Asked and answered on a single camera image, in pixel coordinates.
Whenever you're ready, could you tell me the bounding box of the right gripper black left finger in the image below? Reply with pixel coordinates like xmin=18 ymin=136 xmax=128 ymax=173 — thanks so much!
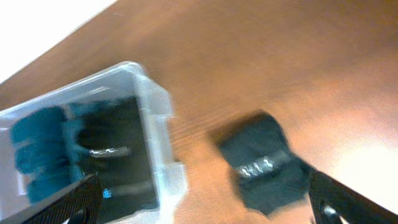
xmin=18 ymin=175 xmax=103 ymax=224

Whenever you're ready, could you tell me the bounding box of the clear plastic storage container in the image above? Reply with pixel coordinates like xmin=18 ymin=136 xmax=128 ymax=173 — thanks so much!
xmin=1 ymin=61 xmax=188 ymax=223

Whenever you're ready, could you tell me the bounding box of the black taped garment roll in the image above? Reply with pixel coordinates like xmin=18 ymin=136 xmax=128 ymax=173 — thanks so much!
xmin=76 ymin=97 xmax=158 ymax=223
xmin=209 ymin=110 xmax=311 ymax=216

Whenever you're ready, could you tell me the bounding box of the blue taped garment roll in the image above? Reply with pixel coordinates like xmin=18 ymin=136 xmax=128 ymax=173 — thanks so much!
xmin=10 ymin=106 xmax=81 ymax=204

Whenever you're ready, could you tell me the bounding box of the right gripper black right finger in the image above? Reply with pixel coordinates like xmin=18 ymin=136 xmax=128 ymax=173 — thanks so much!
xmin=309 ymin=170 xmax=397 ymax=223

